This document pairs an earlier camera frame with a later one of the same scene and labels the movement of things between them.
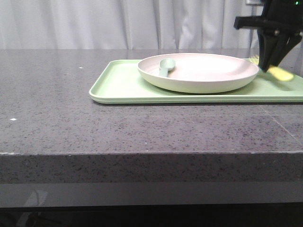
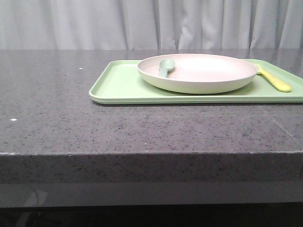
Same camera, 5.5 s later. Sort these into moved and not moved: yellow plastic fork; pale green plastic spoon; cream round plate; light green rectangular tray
Moved: yellow plastic fork
Not moved: cream round plate; light green rectangular tray; pale green plastic spoon
